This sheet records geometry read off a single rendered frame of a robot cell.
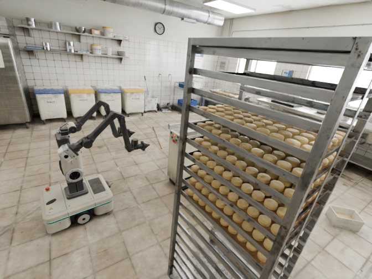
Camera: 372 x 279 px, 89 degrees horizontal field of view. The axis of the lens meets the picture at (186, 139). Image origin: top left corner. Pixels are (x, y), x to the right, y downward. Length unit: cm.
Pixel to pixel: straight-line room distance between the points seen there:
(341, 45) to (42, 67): 564
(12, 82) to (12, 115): 66
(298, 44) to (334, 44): 8
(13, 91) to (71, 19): 209
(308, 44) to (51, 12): 552
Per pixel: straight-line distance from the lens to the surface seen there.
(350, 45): 61
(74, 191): 240
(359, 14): 556
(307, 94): 66
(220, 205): 105
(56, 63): 579
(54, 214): 231
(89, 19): 587
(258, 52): 74
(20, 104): 505
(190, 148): 243
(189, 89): 96
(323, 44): 63
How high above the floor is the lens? 174
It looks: 24 degrees down
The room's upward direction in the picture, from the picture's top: 6 degrees clockwise
